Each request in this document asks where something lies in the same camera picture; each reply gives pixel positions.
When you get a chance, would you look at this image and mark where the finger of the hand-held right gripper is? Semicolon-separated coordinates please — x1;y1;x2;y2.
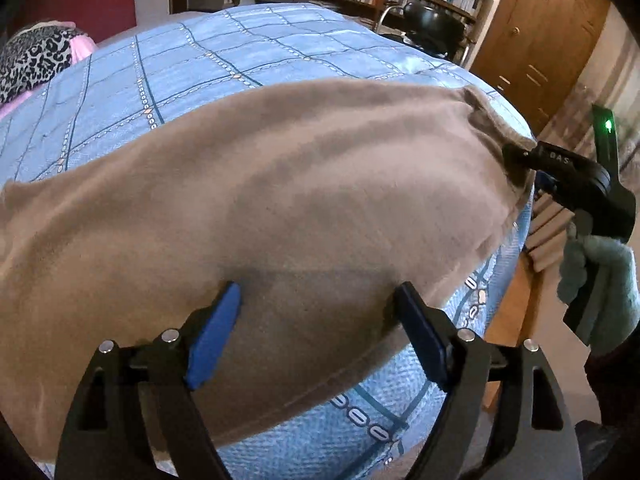
501;141;540;173

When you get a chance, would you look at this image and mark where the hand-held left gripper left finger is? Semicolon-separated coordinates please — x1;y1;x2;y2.
54;280;244;480

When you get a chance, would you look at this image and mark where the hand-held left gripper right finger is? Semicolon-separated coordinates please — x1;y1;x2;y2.
392;281;583;480

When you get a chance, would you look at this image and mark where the person's right forearm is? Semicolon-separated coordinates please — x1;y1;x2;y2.
582;332;640;441

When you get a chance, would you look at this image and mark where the person's right hand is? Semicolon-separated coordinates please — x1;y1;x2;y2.
557;234;640;357

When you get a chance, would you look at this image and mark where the beige ribbed rack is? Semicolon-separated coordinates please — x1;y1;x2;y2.
522;170;577;273

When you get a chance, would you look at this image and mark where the wooden door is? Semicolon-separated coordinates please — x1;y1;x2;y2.
470;0;613;136

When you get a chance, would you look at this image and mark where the black metal chair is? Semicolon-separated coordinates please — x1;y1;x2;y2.
375;0;476;66

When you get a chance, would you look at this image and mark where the blue checkered blanket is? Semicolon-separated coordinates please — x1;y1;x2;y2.
0;4;538;480

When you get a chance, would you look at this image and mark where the leopard print cloth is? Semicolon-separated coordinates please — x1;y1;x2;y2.
0;25;87;106

